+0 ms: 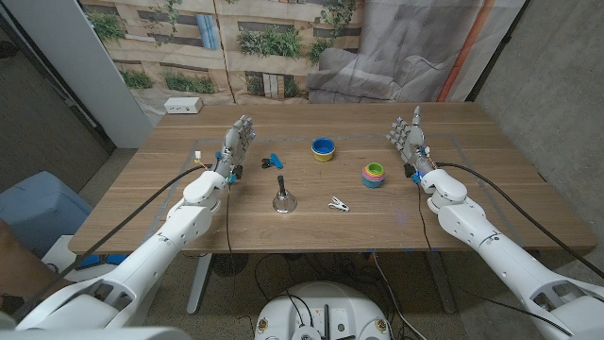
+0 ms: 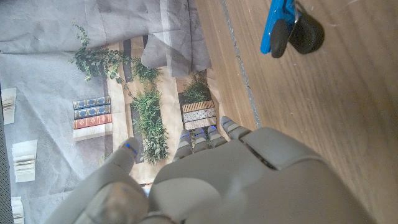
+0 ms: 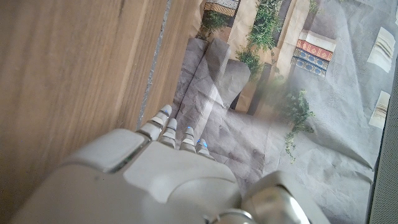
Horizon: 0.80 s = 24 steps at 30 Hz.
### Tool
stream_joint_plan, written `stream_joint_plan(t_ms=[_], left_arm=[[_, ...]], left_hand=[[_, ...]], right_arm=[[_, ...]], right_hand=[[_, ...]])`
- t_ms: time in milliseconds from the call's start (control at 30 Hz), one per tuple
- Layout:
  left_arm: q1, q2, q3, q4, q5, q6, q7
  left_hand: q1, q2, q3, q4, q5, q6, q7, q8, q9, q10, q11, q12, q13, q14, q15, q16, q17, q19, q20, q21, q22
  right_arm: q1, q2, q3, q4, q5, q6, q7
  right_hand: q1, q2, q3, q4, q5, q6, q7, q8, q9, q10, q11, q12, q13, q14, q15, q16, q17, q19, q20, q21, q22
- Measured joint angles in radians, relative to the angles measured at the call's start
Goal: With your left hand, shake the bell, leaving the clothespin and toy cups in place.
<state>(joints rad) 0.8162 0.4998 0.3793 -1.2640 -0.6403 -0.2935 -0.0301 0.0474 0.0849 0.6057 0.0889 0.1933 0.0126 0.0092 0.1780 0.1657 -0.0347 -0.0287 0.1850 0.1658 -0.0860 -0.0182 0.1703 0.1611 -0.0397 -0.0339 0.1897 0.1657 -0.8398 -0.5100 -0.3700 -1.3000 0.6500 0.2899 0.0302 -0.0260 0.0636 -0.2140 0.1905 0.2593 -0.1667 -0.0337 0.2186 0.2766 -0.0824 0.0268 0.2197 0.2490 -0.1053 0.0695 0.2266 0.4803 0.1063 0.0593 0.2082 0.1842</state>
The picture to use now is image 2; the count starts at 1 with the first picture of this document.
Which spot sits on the printed fabric backdrop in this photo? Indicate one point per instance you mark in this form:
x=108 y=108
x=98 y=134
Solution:
x=62 y=62

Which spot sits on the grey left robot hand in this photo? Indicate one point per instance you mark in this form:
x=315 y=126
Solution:
x=236 y=183

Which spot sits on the blue clamp with black grips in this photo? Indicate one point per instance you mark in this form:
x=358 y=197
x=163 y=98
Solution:
x=275 y=21

